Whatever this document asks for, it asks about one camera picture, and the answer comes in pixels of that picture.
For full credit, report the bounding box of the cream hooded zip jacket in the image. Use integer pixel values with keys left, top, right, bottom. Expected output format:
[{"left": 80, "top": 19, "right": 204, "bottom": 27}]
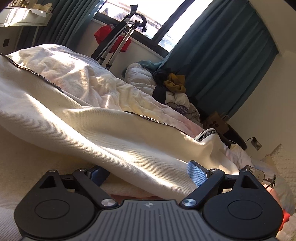
[{"left": 1, "top": 56, "right": 238, "bottom": 205}]

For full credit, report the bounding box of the pile of clothes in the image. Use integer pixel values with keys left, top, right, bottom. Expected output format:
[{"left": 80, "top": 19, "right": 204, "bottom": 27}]
[{"left": 124, "top": 63, "right": 203, "bottom": 127}]

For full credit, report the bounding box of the white quilted pillow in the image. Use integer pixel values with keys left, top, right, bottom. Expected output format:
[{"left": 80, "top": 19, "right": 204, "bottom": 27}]
[{"left": 262, "top": 144, "right": 295, "bottom": 186}]

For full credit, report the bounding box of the dark round chair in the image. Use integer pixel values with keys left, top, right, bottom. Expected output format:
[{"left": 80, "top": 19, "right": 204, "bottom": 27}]
[{"left": 223, "top": 124, "right": 247, "bottom": 150}]

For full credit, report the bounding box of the brown paper bag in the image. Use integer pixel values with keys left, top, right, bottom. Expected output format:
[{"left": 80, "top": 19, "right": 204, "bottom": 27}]
[{"left": 203, "top": 111, "right": 229, "bottom": 135}]

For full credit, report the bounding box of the right teal curtain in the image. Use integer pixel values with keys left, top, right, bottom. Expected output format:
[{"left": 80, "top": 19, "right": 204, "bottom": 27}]
[{"left": 141, "top": 1, "right": 278, "bottom": 117}]

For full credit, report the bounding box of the teal curtain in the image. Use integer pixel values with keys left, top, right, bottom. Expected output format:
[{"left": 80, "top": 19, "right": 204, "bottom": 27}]
[
  {"left": 141, "top": 1, "right": 278, "bottom": 117},
  {"left": 16, "top": 0, "right": 103, "bottom": 50}
]

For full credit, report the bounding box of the mustard yellow garment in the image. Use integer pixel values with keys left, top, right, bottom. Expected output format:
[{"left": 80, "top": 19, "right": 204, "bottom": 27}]
[{"left": 164, "top": 73, "right": 186, "bottom": 93}]

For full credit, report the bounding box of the pastel bed blanket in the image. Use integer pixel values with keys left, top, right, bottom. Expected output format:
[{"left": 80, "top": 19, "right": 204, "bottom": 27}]
[{"left": 6, "top": 44, "right": 296, "bottom": 241}]

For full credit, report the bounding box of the folded exercise machine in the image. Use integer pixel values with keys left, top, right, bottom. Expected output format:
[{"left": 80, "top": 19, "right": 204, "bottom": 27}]
[{"left": 91, "top": 4, "right": 147, "bottom": 70}]

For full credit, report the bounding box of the red cloth on machine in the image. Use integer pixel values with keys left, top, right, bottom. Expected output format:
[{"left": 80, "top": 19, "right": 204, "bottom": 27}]
[{"left": 93, "top": 24, "right": 132, "bottom": 53}]

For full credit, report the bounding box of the black framed window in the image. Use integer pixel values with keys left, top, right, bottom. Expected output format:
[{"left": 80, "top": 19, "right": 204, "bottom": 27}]
[{"left": 95, "top": 0, "right": 211, "bottom": 57}]

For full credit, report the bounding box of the left teal curtain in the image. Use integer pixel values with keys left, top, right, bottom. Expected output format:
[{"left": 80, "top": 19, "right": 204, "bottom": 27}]
[{"left": 16, "top": 0, "right": 103, "bottom": 50}]

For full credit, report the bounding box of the white desk with drawers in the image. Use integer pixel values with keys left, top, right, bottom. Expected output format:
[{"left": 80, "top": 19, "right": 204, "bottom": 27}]
[{"left": 1, "top": 6, "right": 52, "bottom": 54}]

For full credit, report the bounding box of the wall power socket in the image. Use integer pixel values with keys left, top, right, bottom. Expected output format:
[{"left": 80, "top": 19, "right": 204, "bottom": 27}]
[{"left": 251, "top": 137, "right": 262, "bottom": 151}]

